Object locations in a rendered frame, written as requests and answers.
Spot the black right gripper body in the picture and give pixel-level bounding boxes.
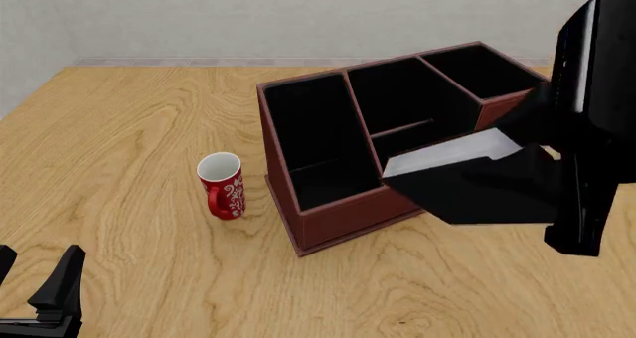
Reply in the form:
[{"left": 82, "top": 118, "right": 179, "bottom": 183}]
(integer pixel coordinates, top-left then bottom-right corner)
[{"left": 543, "top": 0, "right": 623, "bottom": 257}]

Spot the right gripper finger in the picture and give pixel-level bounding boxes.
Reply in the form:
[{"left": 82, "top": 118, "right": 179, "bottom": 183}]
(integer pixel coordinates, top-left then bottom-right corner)
[
  {"left": 460, "top": 142, "right": 563, "bottom": 205},
  {"left": 495, "top": 79, "right": 555, "bottom": 147}
]

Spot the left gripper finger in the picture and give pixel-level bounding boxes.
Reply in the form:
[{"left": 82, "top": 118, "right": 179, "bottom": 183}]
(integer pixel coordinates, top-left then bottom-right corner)
[
  {"left": 0, "top": 244, "right": 19, "bottom": 287},
  {"left": 26, "top": 244, "right": 87, "bottom": 321}
]

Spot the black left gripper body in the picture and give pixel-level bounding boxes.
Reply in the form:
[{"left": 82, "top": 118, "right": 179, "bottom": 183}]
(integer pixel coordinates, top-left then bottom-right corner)
[{"left": 0, "top": 312, "right": 83, "bottom": 338}]

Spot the black book with white pages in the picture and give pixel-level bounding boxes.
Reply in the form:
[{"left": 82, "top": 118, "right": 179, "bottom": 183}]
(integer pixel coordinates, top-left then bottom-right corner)
[{"left": 381, "top": 126, "right": 563, "bottom": 226}]

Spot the red-brown desk caddy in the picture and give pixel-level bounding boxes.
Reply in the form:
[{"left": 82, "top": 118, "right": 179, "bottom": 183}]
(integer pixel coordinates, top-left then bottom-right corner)
[{"left": 256, "top": 40, "right": 553, "bottom": 259}]

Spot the red patterned mug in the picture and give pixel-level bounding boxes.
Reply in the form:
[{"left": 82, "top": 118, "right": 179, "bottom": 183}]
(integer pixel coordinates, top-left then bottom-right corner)
[{"left": 196, "top": 151, "right": 247, "bottom": 222}]

